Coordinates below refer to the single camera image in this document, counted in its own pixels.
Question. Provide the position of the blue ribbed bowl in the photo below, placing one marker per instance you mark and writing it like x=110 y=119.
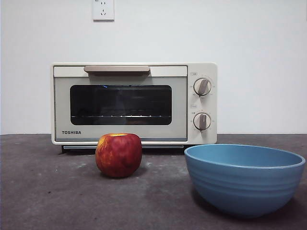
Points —
x=239 y=187

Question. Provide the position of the cream Toshiba toaster oven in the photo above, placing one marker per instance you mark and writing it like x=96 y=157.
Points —
x=204 y=69

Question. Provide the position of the white wall socket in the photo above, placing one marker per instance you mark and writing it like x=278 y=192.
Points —
x=103 y=9

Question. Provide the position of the silver oven crumb tray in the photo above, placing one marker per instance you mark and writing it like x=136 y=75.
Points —
x=163 y=146

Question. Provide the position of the red yellow apple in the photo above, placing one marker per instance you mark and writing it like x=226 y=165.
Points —
x=118 y=155

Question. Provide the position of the beige oven knob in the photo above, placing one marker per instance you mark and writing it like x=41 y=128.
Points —
x=202 y=121
x=202 y=86

